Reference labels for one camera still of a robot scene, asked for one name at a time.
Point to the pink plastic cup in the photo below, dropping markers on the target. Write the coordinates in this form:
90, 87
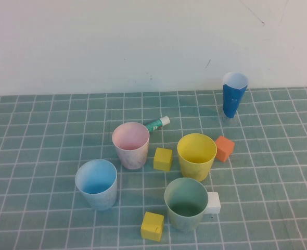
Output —
132, 159

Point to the orange foam cube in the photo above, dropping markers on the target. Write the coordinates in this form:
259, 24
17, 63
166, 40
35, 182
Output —
225, 149

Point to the green and white glue stick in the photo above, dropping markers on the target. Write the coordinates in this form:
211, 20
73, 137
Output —
157, 124

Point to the yellow foam cube with crack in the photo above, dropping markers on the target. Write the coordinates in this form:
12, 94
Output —
151, 226

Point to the yellow plastic cup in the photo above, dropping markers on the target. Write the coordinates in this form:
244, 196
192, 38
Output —
195, 169

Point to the green checked tablecloth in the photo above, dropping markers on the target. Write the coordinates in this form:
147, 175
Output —
52, 145

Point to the white foam cube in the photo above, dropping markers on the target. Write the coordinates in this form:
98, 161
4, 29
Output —
214, 203

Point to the light blue plastic cup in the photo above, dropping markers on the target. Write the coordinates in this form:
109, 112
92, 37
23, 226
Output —
101, 200

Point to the tall blue wrapped conical glass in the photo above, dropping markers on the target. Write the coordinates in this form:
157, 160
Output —
232, 101

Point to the green plastic cup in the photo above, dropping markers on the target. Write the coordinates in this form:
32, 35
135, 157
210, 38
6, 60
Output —
184, 222

